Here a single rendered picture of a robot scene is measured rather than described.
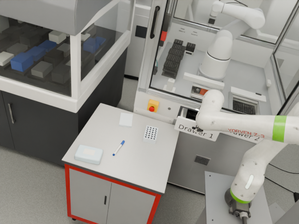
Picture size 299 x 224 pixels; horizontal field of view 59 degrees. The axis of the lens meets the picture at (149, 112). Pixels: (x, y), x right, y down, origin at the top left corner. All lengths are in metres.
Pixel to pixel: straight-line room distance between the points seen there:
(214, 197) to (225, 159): 0.60
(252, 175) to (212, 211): 0.29
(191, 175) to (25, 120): 1.42
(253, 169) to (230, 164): 0.71
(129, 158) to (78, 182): 0.36
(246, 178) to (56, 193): 1.56
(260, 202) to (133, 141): 0.83
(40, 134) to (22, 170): 0.43
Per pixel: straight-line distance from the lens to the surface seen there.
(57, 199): 2.38
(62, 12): 1.51
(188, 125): 1.77
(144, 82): 1.80
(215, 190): 1.64
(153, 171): 1.61
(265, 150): 1.52
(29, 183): 2.50
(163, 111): 1.90
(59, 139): 2.23
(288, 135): 1.23
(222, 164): 2.19
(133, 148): 1.71
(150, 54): 1.69
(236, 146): 2.04
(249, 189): 1.47
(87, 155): 1.59
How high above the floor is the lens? 2.03
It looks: 40 degrees down
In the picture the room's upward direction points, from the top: 13 degrees clockwise
